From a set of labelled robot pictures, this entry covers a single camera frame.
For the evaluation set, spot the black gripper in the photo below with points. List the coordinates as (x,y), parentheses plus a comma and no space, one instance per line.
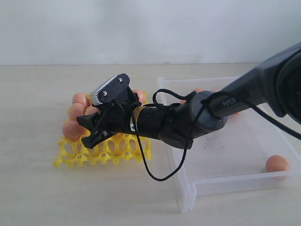
(114,117)

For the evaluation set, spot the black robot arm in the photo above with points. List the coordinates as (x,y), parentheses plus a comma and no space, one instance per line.
(276,81)

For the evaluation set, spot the yellow plastic egg tray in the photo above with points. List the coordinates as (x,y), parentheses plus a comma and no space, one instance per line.
(117,148)

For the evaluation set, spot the clear plastic bin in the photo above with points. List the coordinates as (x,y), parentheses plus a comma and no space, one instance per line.
(232,160)

